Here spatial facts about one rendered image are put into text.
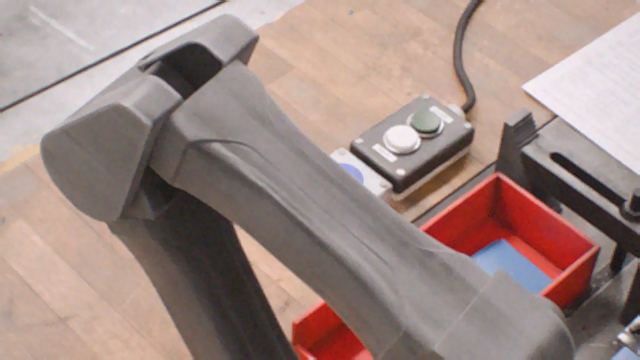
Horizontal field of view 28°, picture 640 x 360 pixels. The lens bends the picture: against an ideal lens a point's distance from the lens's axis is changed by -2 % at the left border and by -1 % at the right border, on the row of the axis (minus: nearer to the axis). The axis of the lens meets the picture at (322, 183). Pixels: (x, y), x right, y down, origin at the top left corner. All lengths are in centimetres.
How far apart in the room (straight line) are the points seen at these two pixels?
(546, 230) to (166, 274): 46
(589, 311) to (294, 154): 53
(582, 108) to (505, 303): 67
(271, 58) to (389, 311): 71
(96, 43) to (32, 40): 14
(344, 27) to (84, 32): 146
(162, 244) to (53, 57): 199
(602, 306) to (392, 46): 38
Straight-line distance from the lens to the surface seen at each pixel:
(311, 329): 105
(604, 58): 138
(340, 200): 66
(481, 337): 65
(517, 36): 138
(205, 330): 79
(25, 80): 267
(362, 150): 119
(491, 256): 115
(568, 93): 133
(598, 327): 113
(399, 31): 137
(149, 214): 73
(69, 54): 272
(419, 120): 122
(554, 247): 115
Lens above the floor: 178
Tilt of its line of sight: 47 degrees down
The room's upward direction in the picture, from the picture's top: 3 degrees clockwise
